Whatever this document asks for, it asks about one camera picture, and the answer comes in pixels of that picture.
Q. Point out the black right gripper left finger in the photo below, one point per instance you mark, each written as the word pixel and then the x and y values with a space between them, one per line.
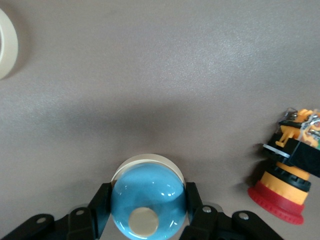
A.
pixel 75 225

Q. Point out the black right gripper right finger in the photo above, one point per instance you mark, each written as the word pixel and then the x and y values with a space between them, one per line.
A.
pixel 212 225

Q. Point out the blue dome call bell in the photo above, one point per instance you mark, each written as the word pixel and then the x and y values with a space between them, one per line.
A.
pixel 10 37
pixel 147 190

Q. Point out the orange emergency stop button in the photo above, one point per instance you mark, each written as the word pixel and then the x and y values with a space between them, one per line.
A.
pixel 282 190

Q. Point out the brown table cover mat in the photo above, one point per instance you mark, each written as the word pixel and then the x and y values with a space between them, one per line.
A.
pixel 150 75

